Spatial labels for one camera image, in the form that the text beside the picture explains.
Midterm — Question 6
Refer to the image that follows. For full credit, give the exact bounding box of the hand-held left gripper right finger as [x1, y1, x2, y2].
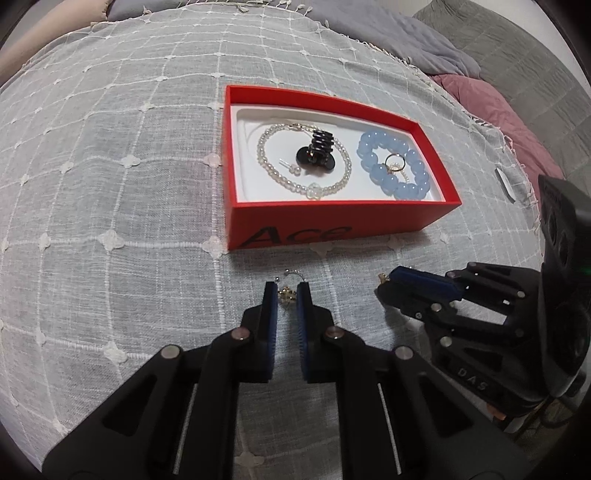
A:
[295, 282, 529, 480]

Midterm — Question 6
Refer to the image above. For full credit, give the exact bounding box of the beige pillow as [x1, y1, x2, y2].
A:
[0, 0, 112, 86]

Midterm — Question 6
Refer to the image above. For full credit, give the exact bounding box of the blue bead bracelet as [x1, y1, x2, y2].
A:
[356, 130, 432, 201]

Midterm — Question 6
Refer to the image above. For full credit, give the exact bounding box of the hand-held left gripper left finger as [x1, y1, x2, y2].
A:
[42, 281, 279, 480]

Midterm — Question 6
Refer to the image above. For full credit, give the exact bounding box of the grey white-grid blanket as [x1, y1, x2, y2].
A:
[0, 0, 546, 480]

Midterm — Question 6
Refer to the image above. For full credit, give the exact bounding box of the grey pillow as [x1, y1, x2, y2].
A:
[412, 0, 591, 185]

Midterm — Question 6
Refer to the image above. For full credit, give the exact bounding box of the red cardboard box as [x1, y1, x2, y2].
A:
[223, 84, 463, 252]

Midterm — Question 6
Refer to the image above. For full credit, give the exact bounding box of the white card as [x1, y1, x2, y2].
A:
[494, 167, 517, 204]

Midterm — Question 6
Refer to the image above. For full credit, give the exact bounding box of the black hair clip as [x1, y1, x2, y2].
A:
[294, 130, 339, 171]

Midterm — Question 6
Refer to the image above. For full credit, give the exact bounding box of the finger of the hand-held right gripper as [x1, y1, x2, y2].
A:
[390, 262, 541, 305]
[376, 281, 543, 350]

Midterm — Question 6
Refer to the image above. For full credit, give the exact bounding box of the pink pillow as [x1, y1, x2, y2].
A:
[429, 73, 566, 185]

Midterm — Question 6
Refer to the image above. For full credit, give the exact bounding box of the white pearl bracelet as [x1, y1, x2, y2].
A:
[257, 122, 352, 201]

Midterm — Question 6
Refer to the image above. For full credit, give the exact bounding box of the blue-grey duvet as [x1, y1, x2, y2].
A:
[104, 0, 483, 77]

